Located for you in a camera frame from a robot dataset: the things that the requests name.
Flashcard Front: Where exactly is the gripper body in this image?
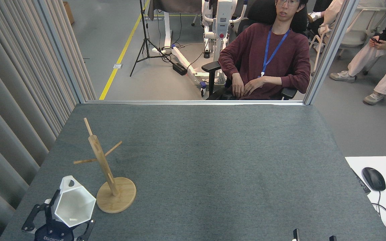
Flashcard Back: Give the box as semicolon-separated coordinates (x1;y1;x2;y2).
34;218;76;241

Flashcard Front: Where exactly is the white hexagonal cup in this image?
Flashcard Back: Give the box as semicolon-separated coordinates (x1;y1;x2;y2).
52;175;97;228

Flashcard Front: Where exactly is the wooden cup rack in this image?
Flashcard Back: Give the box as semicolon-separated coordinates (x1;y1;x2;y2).
73;117;137;214

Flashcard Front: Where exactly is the person's left hand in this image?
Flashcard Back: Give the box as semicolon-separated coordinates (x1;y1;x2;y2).
243;78;266;96

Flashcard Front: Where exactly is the person's right hand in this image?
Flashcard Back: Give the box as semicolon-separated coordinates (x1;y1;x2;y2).
232;73;246;98

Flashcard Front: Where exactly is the black flat bar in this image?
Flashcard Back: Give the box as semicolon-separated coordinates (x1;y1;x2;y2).
351;167;371;193

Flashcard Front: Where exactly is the black computer mouse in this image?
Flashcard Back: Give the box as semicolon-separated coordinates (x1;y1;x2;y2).
362;167;386;191

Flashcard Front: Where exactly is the beige curtain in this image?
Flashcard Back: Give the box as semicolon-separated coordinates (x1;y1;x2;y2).
0;0;96;241

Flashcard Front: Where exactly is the black power strip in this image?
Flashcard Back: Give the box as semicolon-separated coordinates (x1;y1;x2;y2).
173;63;188;76

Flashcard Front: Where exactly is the cardboard box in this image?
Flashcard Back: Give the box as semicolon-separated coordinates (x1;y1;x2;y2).
62;2;75;24

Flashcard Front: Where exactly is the black tripod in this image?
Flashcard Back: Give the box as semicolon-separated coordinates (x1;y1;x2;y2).
130;0;173;77

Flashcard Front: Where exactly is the white chair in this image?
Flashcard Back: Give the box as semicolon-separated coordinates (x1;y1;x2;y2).
305;6;386;77

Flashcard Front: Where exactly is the desk with white leg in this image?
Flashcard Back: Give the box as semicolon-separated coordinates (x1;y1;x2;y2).
148;0;203;56

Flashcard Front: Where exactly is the black office chair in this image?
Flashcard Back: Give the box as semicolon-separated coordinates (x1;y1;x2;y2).
201;0;309;100

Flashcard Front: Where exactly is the person in pale clothes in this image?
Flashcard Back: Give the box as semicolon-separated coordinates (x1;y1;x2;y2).
307;0;347;34

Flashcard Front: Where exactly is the white wheeled stand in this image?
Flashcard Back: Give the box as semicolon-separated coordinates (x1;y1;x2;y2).
171;0;249;98

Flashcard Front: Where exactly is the silver table rail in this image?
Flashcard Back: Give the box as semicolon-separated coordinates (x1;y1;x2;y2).
85;100;306;106

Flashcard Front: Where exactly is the silver post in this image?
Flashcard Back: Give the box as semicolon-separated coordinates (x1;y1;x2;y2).
34;0;87;103
303;0;361;105

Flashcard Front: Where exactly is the person with blue lanyard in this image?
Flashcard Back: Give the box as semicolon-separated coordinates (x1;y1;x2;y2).
218;0;311;100

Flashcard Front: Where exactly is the blue lanyard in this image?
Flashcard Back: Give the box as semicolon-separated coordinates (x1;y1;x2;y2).
261;28;291;77

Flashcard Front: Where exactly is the black floor cable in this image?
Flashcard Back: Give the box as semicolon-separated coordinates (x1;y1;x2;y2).
161;40;215;72

